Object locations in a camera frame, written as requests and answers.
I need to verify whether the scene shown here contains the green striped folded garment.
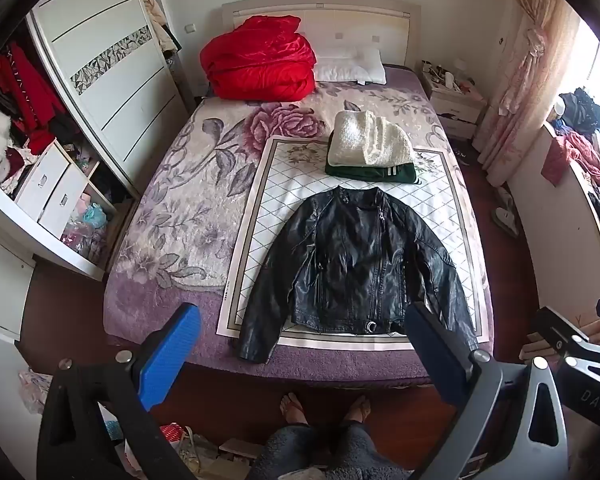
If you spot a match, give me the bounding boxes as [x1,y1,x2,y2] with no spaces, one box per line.
[325,132,421,186]

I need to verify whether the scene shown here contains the beige bed headboard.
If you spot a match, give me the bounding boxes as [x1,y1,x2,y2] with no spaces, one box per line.
[221,0,423,68]

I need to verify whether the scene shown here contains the white nightstand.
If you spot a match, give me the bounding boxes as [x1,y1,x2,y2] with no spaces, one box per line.
[420,60,489,140]

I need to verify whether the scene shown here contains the tan wooden boards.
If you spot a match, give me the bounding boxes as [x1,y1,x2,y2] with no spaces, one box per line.
[520,316,600,362]

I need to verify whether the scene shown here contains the white wardrobe drawer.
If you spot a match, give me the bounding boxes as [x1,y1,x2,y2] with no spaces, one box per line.
[15,140,72,209]
[38,164,89,239]

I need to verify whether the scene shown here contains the person's right leg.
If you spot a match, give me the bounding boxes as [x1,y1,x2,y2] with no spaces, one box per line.
[330,421,414,480]

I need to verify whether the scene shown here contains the pink curtain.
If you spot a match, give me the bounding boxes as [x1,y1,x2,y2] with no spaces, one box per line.
[477,0,582,189]

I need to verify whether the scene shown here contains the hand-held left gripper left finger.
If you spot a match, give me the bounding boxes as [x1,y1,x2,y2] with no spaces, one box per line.
[36,302,202,480]

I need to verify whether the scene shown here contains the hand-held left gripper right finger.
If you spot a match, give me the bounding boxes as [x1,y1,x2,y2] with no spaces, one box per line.
[404,302,570,480]

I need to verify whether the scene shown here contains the red quilt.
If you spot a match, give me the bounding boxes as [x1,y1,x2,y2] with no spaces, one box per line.
[200,15,317,102]

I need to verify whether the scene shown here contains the dark blue clothes pile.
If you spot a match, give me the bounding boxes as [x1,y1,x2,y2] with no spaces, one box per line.
[559,87,600,139]

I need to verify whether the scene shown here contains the person's left foot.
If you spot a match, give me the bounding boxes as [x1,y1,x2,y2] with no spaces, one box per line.
[279,392,311,429]

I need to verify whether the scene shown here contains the pink floral cloth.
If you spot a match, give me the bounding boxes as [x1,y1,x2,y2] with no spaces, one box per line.
[17,367,49,414]

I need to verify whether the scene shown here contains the red knit garment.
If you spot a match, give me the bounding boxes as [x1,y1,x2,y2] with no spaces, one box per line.
[540,132,600,197]

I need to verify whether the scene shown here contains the person's leg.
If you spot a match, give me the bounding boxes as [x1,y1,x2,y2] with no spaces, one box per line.
[330,421,414,480]
[250,424,338,480]

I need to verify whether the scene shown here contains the pastel folded clothes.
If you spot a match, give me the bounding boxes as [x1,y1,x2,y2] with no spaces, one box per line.
[61,180,119,262]

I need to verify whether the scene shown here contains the black leather jacket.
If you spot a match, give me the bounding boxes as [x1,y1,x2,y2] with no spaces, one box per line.
[237,185,479,363]

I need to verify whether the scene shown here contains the white pillow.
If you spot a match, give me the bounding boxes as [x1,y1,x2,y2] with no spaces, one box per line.
[312,46,387,85]

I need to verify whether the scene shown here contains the white wardrobe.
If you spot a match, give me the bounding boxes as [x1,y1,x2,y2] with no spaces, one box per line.
[0,0,191,341]

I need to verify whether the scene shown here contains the red packet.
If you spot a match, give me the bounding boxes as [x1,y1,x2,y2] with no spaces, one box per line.
[158,422,189,446]

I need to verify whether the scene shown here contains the white cardboard box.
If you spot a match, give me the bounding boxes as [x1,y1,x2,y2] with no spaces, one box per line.
[218,437,261,461]

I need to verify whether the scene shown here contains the red hanging clothes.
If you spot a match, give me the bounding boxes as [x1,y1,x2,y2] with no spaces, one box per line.
[0,42,70,157]

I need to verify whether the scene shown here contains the person's right foot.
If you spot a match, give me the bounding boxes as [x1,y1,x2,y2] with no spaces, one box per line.
[342,394,374,427]

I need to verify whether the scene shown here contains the person's foot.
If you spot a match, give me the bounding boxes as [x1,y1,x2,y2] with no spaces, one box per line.
[342,394,374,427]
[279,392,311,429]

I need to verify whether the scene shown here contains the cream fleece folded garment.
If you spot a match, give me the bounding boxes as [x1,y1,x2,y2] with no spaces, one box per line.
[327,109,415,167]

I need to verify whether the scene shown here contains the cream hanging garment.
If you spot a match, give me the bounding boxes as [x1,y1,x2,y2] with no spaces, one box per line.
[139,0,182,57]

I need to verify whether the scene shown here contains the white wardrobe sliding door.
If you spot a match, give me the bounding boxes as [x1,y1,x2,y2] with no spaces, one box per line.
[27,0,191,196]

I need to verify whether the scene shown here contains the person's left leg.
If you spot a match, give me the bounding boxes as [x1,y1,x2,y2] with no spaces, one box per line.
[250,424,338,480]

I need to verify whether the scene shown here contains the white diamond-patterned mat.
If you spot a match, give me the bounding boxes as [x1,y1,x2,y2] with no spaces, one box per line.
[216,137,491,343]

